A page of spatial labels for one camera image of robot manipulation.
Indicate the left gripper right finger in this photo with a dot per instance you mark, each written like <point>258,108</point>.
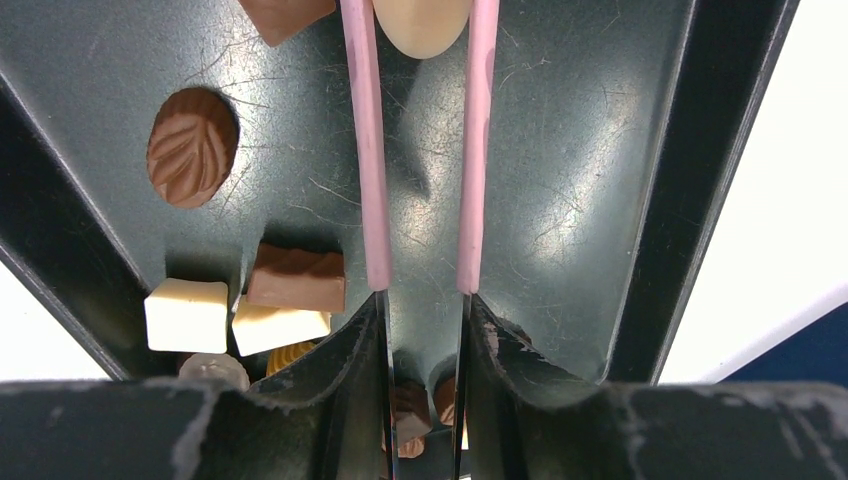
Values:
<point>530,419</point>

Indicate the pink silicone tongs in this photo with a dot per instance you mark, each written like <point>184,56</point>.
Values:
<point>360,42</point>

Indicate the white cube chocolate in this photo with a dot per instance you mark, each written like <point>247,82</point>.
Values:
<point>187,316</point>

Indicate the white oval chocolate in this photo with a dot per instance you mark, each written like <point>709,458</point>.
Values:
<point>422,29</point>

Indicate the brown rectangular chocolate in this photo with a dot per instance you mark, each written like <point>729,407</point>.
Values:
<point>297,279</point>

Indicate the white square chocolate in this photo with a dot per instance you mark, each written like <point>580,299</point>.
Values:
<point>257,328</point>

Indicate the brown leaf chocolate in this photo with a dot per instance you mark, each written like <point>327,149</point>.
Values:
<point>191,147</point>

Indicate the blue box lid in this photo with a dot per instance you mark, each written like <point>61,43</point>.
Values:
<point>815,352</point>

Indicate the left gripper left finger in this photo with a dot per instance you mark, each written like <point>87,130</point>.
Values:
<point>326,416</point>

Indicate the black chocolate tray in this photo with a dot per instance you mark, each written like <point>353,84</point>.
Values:
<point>615,129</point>

